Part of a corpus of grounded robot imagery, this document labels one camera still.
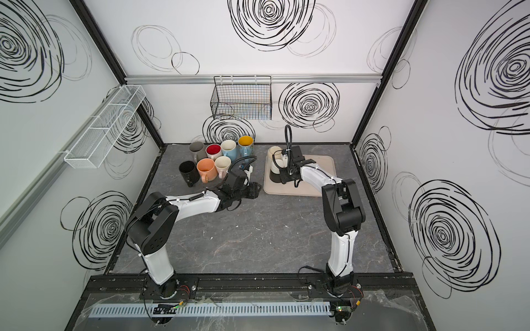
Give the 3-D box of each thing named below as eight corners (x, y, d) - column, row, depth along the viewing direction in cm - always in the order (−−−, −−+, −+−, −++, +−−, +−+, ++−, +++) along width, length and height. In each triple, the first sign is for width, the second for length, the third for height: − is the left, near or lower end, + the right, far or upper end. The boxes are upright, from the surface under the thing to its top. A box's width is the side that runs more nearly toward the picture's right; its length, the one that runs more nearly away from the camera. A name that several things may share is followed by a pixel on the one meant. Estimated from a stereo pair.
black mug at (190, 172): (187, 190, 102) (181, 180, 95) (183, 173, 109) (178, 163, 102) (202, 185, 104) (198, 175, 97) (198, 169, 111) (193, 158, 104)
